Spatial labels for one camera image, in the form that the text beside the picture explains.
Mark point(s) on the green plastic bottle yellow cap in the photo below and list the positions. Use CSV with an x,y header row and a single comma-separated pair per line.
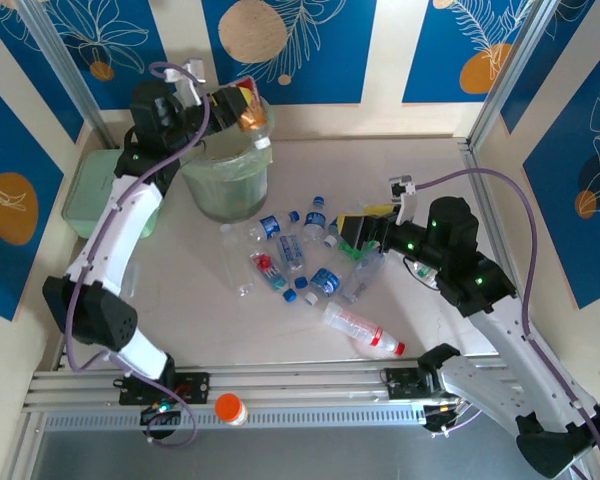
x,y
352,251

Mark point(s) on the brown label drink bottle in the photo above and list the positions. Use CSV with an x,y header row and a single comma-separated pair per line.
x,y
254,117

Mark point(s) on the clear bottle pale label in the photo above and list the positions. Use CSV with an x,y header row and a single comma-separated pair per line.
x,y
362,280

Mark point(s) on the crushed bottle blue striped label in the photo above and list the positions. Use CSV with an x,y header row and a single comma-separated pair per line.
x,y
291,252

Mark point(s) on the white bottle red cap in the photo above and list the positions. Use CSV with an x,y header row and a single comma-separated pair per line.
x,y
360,327

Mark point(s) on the clear bottle red flower label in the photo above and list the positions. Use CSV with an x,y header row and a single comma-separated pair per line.
x,y
266,262

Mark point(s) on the tall clear plastic bottle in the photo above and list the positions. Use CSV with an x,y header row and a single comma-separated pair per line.
x,y
232,260

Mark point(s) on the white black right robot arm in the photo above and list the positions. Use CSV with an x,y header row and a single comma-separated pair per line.
x,y
505,340

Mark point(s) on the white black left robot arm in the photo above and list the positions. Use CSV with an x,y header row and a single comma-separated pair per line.
x,y
125,225

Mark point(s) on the green plastic bin liner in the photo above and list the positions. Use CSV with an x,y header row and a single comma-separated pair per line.
x,y
257,160

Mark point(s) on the translucent grey waste bin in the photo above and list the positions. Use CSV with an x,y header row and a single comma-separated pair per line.
x,y
230,195

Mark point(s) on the clear plastic wrapper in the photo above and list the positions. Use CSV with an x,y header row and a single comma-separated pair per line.
x,y
362,206

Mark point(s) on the pale green lunch box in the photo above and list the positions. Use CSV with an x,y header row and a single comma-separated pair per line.
x,y
85,190

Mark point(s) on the black wiring connector block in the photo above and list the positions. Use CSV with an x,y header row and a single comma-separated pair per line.
x,y
157,416
437,417

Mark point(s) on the white jar orange lid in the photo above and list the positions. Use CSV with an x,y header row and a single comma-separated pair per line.
x,y
227,406

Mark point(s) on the aluminium frame rail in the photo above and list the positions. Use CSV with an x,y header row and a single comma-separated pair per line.
x,y
477,172

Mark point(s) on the aluminium frame post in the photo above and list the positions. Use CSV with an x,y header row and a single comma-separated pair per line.
x,y
516,65
66,65

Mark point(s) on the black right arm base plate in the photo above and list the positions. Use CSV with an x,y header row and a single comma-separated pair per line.
x,y
402,384

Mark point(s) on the long aluminium mounting rail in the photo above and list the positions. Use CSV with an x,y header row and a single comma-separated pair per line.
x,y
305,380

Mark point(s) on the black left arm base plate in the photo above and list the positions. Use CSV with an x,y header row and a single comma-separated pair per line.
x,y
195,387

